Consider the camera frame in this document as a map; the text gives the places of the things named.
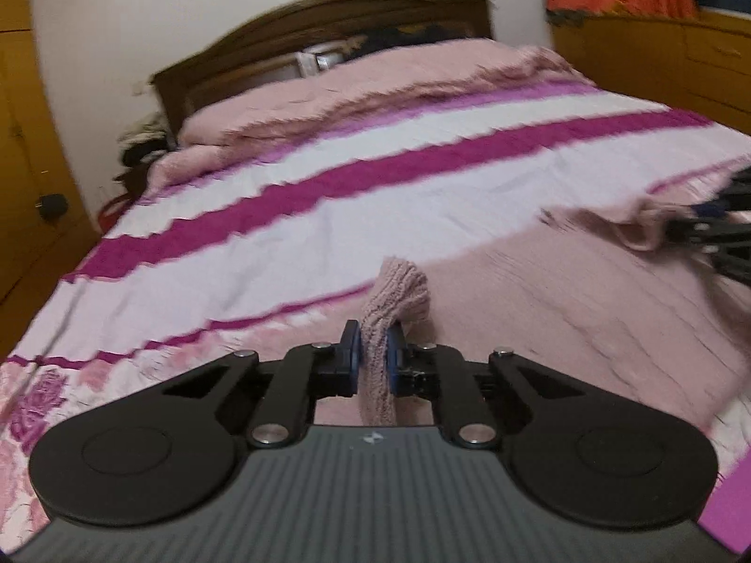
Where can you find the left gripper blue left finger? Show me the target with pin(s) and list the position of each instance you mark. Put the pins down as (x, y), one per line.
(297, 382)

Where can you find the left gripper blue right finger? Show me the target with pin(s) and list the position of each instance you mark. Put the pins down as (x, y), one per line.
(440, 375)

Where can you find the pink knitted cardigan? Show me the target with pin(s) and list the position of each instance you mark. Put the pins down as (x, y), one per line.
(603, 295)

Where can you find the pile of clothes on nightstand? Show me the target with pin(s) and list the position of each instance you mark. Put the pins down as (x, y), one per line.
(144, 138)

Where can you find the wooden side cabinet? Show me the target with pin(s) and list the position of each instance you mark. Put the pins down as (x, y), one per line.
(700, 64)

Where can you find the striped floral bedspread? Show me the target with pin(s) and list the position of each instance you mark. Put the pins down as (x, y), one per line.
(282, 250)

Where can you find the pink folded quilt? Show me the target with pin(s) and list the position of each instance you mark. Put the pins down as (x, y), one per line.
(253, 124)

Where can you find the yellow wooden wardrobe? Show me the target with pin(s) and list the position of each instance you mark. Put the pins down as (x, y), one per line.
(35, 254)

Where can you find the small black bag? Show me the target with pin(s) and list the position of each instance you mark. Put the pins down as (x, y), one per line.
(52, 207)

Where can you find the dark wooden headboard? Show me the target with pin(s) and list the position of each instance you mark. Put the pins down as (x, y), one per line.
(283, 44)

